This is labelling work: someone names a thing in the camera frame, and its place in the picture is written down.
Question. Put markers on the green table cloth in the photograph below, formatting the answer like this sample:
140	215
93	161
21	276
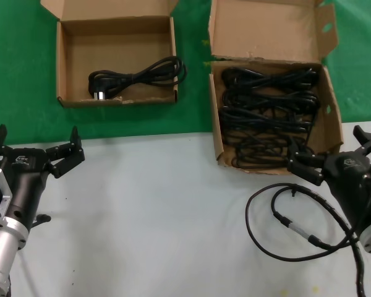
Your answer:
18	62

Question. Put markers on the shallow open cardboard box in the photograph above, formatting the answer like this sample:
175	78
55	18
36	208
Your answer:
117	46

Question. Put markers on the cardboard box with torn lid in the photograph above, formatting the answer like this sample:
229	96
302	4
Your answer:
266	28

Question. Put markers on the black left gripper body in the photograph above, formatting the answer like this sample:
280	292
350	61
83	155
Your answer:
26	179

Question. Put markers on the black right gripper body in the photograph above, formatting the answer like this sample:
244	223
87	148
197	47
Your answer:
349	182

